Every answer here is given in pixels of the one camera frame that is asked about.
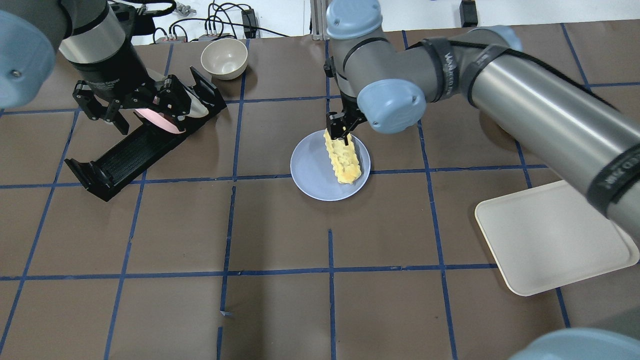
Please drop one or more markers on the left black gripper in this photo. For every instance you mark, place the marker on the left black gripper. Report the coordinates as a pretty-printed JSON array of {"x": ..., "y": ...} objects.
[{"x": 114, "y": 73}]

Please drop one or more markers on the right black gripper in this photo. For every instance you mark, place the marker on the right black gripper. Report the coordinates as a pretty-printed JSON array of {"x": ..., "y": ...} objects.
[{"x": 337, "y": 121}]

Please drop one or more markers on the light blue plate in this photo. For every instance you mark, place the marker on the light blue plate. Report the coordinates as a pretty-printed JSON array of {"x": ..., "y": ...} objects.
[{"x": 313, "y": 173}]

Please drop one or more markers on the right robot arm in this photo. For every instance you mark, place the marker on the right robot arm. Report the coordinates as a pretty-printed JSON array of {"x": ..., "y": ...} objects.
[{"x": 581, "y": 137}]

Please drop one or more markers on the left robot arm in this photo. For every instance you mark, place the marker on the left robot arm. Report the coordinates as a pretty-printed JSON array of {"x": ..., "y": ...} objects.
[{"x": 90, "y": 36}]

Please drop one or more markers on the pink plate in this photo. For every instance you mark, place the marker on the pink plate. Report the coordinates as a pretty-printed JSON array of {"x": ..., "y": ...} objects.
[{"x": 157, "y": 119}]

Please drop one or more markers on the cream plate in rack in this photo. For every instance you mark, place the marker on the cream plate in rack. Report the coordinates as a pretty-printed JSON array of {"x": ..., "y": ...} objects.
[{"x": 197, "y": 108}]

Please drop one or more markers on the black dish rack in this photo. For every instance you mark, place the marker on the black dish rack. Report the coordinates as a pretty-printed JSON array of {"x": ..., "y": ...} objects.
[{"x": 144, "y": 145}]

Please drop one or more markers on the cream bowl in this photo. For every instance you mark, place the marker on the cream bowl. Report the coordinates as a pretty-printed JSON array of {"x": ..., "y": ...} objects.
[{"x": 225, "y": 58}]

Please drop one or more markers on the black power adapter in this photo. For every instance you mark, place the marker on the black power adapter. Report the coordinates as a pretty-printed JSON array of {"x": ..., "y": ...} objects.
[{"x": 468, "y": 13}]

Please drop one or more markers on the cream rectangular tray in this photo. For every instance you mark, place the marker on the cream rectangular tray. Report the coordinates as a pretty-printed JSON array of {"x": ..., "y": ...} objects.
[{"x": 549, "y": 236}]

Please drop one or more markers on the aluminium frame post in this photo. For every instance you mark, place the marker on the aluminium frame post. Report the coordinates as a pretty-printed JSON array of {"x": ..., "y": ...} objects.
[{"x": 318, "y": 20}]

